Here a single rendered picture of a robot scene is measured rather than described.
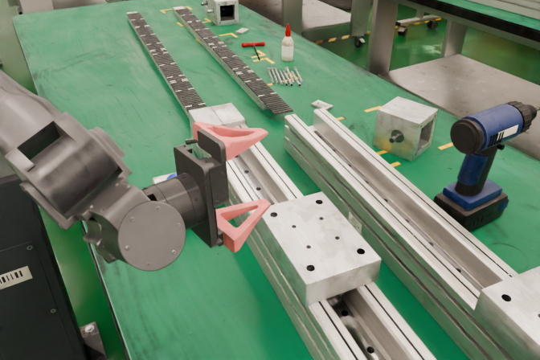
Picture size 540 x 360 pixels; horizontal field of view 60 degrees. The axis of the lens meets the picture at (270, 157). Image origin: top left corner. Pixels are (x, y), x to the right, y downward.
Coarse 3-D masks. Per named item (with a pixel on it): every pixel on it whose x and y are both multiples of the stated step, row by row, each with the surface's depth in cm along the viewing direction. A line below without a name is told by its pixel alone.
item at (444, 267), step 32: (288, 128) 104; (320, 128) 105; (320, 160) 93; (352, 160) 95; (384, 160) 88; (352, 192) 82; (384, 192) 86; (416, 192) 80; (352, 224) 85; (384, 224) 75; (416, 224) 79; (448, 224) 73; (384, 256) 77; (416, 256) 69; (448, 256) 71; (480, 256) 67; (416, 288) 71; (448, 288) 64; (480, 288) 66; (448, 320) 65; (480, 320) 59; (480, 352) 60; (512, 352) 55
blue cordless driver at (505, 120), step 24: (480, 120) 74; (504, 120) 75; (528, 120) 78; (456, 144) 76; (480, 144) 73; (480, 168) 79; (456, 192) 83; (480, 192) 83; (456, 216) 82; (480, 216) 83
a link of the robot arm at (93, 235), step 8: (88, 224) 46; (96, 224) 42; (88, 232) 46; (96, 232) 43; (88, 240) 44; (96, 240) 42; (96, 248) 46; (104, 248) 43; (104, 256) 44; (112, 256) 42
